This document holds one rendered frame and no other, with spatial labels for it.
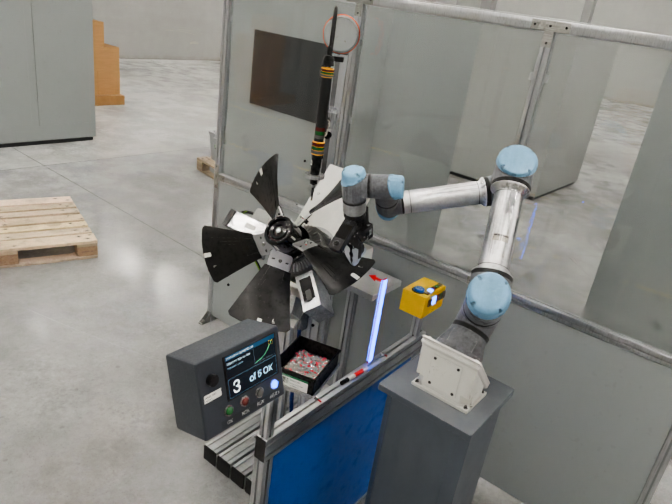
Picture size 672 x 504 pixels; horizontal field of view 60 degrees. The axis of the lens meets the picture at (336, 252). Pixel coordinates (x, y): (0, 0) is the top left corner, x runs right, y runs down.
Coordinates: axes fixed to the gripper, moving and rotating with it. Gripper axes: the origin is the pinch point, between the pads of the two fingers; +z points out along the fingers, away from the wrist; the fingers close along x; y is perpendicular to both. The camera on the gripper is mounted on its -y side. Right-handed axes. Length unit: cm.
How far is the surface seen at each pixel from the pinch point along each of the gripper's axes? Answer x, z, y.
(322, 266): 9.5, 2.4, -4.9
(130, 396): 116, 114, -43
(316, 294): 13.2, 17.1, -5.1
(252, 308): 25.8, 15.8, -25.2
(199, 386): -18, -24, -77
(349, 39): 59, -45, 77
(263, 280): 28.2, 10.1, -16.2
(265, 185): 53, -7, 13
